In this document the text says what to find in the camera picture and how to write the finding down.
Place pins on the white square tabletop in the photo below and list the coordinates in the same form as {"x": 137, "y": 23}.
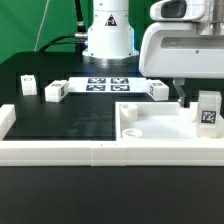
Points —
{"x": 159, "y": 121}

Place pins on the white U-shaped fence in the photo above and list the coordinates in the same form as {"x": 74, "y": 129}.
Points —
{"x": 105, "y": 153}

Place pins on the white sheet with markers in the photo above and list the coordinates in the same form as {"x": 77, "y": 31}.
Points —
{"x": 107, "y": 84}

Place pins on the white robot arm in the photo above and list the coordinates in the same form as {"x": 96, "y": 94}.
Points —
{"x": 110, "y": 38}

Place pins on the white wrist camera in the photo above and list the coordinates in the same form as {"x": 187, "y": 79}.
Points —
{"x": 178, "y": 10}

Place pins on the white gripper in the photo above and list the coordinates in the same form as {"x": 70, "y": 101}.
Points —
{"x": 175, "y": 50}

